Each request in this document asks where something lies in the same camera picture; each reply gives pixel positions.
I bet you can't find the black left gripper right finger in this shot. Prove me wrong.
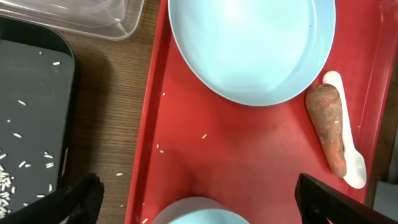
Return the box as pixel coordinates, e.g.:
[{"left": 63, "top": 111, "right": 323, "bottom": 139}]
[{"left": 295, "top": 173, "right": 397, "bottom": 224}]

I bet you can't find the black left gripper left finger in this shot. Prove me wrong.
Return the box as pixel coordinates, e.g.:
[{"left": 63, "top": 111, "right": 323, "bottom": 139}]
[{"left": 1, "top": 174, "right": 104, "bottom": 224}]

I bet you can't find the grey-blue dishwasher rack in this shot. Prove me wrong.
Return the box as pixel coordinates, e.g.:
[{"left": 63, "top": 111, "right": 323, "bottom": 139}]
[{"left": 373, "top": 133, "right": 397, "bottom": 220}]

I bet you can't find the white plastic spoon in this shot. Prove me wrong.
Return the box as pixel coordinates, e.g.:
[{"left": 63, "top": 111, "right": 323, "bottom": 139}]
[{"left": 322, "top": 71, "right": 367, "bottom": 189}]

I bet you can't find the white rice pile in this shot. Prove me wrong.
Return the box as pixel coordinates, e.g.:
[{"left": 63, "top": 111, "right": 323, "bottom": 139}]
[{"left": 0, "top": 51, "right": 63, "bottom": 218}]

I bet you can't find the orange carrot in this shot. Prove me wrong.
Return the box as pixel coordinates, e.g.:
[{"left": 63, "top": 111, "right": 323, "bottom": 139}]
[{"left": 305, "top": 83, "right": 347, "bottom": 177}]

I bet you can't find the light blue bowl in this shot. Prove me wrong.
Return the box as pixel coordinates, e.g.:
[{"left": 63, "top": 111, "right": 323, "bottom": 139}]
[{"left": 152, "top": 197, "right": 249, "bottom": 224}]

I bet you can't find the red plastic tray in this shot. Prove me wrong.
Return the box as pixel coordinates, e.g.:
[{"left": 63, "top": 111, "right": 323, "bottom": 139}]
[{"left": 125, "top": 1, "right": 397, "bottom": 223}]

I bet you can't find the black tray bin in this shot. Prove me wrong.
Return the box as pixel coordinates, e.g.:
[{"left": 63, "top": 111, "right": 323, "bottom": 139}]
[{"left": 0, "top": 15, "right": 76, "bottom": 218}]

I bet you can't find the light blue plate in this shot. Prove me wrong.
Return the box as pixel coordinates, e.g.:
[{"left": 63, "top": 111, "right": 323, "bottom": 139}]
[{"left": 167, "top": 0, "right": 336, "bottom": 106}]

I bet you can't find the clear plastic bin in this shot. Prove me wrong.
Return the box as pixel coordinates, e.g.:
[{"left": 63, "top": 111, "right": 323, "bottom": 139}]
[{"left": 1, "top": 0, "right": 144, "bottom": 40}]

